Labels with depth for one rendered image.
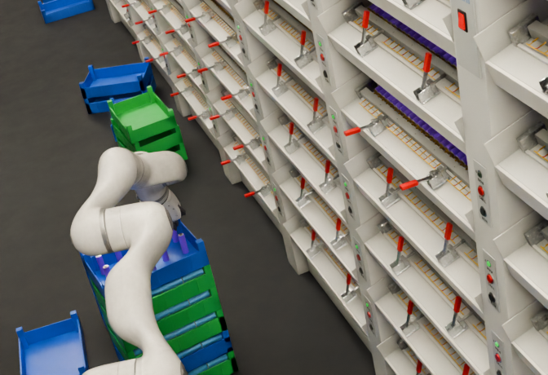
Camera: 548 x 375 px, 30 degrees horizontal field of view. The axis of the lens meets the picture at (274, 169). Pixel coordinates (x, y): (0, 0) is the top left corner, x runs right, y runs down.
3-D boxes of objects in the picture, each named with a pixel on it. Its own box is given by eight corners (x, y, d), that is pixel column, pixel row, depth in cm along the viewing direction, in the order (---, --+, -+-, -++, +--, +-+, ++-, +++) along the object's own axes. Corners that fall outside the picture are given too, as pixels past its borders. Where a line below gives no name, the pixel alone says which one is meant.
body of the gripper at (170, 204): (135, 207, 280) (147, 227, 289) (171, 202, 278) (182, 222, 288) (136, 184, 284) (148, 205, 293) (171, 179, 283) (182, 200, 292)
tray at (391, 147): (483, 249, 188) (465, 214, 183) (348, 123, 239) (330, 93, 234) (571, 186, 189) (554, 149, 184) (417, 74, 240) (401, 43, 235)
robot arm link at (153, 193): (166, 171, 282) (134, 181, 282) (153, 144, 271) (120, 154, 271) (171, 196, 277) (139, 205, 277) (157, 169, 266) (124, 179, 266)
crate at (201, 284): (119, 331, 281) (111, 309, 277) (96, 296, 298) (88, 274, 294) (216, 286, 291) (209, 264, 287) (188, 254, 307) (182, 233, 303)
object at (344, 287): (375, 347, 285) (355, 317, 278) (295, 243, 336) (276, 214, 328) (434, 305, 286) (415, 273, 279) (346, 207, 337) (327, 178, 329)
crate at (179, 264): (111, 309, 277) (103, 285, 273) (88, 274, 294) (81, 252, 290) (209, 264, 287) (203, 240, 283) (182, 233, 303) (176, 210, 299)
